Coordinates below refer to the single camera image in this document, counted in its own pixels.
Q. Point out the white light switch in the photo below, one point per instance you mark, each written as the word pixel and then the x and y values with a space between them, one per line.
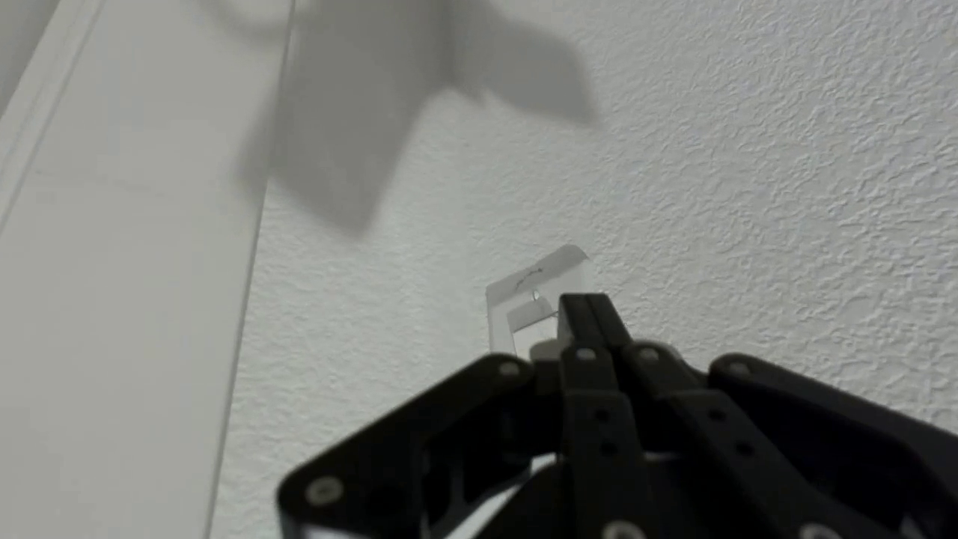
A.
pixel 527 286

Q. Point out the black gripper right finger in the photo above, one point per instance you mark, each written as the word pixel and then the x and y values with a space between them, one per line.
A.
pixel 797 449

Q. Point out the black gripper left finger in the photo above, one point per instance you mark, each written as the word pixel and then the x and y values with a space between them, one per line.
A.
pixel 587 439

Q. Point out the white door frame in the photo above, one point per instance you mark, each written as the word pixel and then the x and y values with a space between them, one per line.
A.
pixel 120 301

